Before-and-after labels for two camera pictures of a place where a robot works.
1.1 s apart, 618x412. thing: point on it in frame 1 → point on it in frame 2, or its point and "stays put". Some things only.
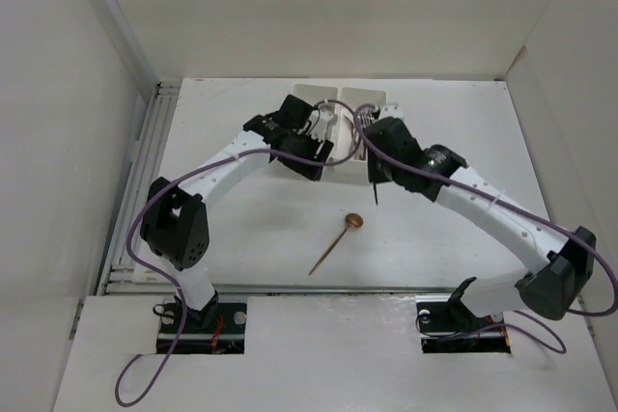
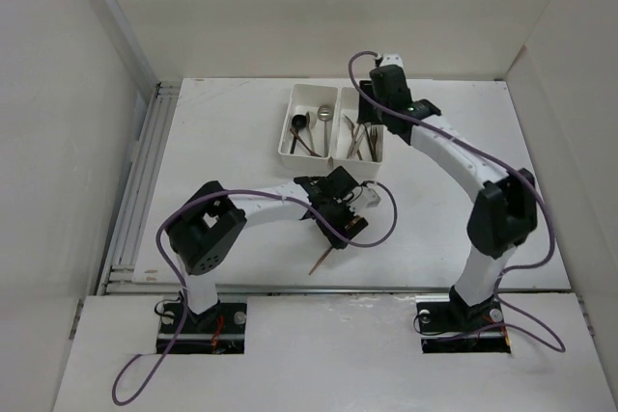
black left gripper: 309,161 → 348,231
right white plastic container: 356,106 stays put
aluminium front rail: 169,288 stays put
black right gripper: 375,173 → 365,110
